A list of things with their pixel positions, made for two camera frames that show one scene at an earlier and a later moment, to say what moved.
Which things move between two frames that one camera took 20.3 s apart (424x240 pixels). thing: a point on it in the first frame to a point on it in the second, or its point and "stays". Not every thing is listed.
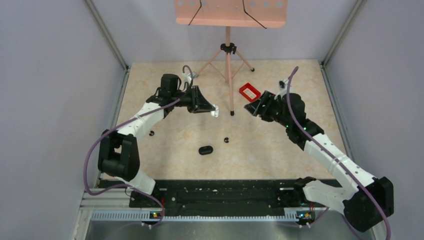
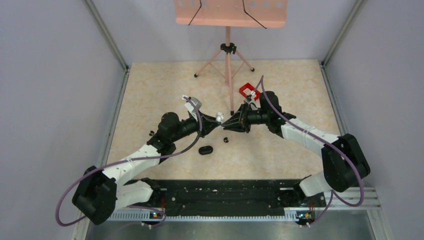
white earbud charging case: (215, 113) to (219, 116)
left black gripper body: (193, 105) to (203, 132)
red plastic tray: (250, 92) stays
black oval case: (205, 150) stays
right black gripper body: (273, 109) to (243, 122)
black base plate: (222, 198) stays
